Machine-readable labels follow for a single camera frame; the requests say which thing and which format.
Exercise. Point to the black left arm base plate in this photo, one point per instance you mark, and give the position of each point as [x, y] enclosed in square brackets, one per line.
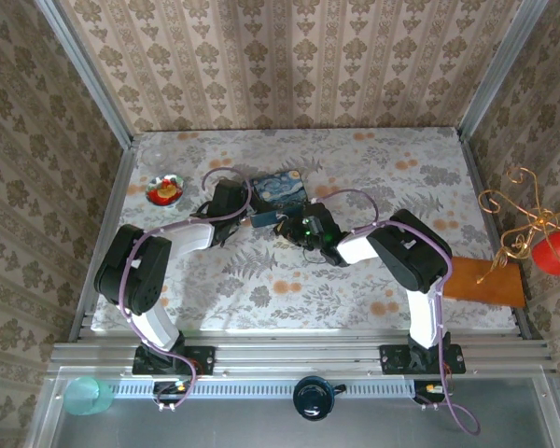
[200, 359]

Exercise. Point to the starry night painted square box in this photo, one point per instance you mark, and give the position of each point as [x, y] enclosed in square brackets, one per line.
[278, 189]

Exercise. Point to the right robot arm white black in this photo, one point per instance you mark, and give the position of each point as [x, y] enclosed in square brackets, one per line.
[410, 252]

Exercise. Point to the aluminium frame post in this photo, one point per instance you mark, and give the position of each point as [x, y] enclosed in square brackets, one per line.
[86, 70]
[499, 70]

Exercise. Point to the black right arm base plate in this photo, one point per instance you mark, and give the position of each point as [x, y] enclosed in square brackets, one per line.
[394, 359]

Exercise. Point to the small bowl with colourful contents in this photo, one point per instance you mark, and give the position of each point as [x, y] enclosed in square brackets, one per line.
[165, 189]

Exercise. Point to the floral tablecloth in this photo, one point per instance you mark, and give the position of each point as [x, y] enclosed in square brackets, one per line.
[308, 298]

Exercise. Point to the aluminium frame side rail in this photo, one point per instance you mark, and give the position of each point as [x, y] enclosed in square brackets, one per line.
[483, 196]
[107, 210]

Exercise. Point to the black connector box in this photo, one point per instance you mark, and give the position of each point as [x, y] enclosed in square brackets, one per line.
[431, 391]
[168, 389]

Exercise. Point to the orange wooden board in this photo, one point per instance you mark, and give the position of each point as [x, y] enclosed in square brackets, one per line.
[485, 282]

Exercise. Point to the clear glass bowl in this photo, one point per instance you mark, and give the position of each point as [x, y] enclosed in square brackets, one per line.
[155, 156]

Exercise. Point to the dark blue mug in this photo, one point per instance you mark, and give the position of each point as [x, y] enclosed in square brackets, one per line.
[313, 397]

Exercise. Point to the green translucent plastic cup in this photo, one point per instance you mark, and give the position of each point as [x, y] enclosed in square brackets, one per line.
[88, 396]

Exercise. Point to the aluminium frame cross rail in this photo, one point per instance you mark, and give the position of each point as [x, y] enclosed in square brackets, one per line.
[298, 357]

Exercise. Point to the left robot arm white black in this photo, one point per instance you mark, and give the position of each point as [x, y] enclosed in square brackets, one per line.
[130, 270]

